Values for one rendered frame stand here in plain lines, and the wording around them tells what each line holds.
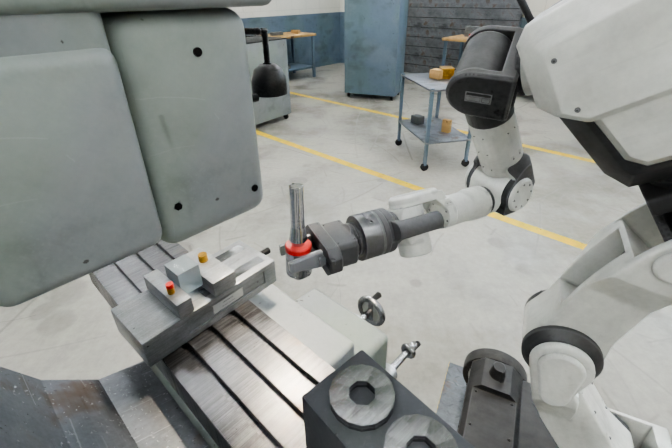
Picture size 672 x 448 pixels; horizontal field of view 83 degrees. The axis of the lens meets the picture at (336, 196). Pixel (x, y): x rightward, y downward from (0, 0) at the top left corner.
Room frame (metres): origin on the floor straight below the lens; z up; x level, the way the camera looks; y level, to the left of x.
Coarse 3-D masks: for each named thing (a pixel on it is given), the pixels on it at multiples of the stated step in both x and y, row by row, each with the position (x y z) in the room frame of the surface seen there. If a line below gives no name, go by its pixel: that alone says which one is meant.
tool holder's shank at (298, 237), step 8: (296, 184) 0.55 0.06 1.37; (296, 192) 0.54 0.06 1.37; (296, 200) 0.54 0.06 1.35; (296, 208) 0.54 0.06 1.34; (296, 216) 0.54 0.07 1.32; (304, 216) 0.55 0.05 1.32; (296, 224) 0.54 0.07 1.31; (304, 224) 0.55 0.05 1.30; (296, 232) 0.54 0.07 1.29; (304, 232) 0.54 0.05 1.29; (296, 240) 0.53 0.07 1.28; (304, 240) 0.54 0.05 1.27
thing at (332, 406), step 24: (360, 360) 0.39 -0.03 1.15; (336, 384) 0.34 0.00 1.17; (360, 384) 0.35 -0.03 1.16; (384, 384) 0.34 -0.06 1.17; (312, 408) 0.32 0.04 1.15; (336, 408) 0.31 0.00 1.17; (360, 408) 0.31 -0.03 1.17; (384, 408) 0.31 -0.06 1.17; (408, 408) 0.32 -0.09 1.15; (312, 432) 0.32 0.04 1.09; (336, 432) 0.29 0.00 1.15; (360, 432) 0.29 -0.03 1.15; (384, 432) 0.29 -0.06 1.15; (408, 432) 0.28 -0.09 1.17; (432, 432) 0.28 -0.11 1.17; (456, 432) 0.28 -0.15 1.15
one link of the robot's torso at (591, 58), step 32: (576, 0) 0.57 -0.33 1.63; (608, 0) 0.54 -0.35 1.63; (640, 0) 0.50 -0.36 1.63; (544, 32) 0.58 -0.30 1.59; (576, 32) 0.54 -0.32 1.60; (608, 32) 0.52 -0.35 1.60; (640, 32) 0.50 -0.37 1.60; (544, 64) 0.56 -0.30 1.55; (576, 64) 0.54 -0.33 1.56; (608, 64) 0.52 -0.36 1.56; (640, 64) 0.50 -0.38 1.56; (544, 96) 0.57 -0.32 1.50; (576, 96) 0.54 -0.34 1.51; (608, 96) 0.51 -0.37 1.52; (640, 96) 0.49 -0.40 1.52; (576, 128) 0.57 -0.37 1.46; (608, 128) 0.52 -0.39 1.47; (640, 128) 0.50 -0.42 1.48; (608, 160) 0.53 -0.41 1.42; (640, 160) 0.50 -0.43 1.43
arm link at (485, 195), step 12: (480, 168) 0.80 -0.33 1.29; (480, 180) 0.77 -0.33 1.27; (492, 180) 0.75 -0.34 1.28; (504, 180) 0.74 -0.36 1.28; (468, 192) 0.72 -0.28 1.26; (480, 192) 0.73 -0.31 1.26; (492, 192) 0.74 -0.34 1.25; (504, 192) 0.72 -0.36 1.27; (456, 204) 0.68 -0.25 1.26; (468, 204) 0.69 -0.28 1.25; (480, 204) 0.70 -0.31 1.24; (492, 204) 0.72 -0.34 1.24; (504, 204) 0.72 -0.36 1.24; (468, 216) 0.69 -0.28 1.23; (480, 216) 0.71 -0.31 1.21
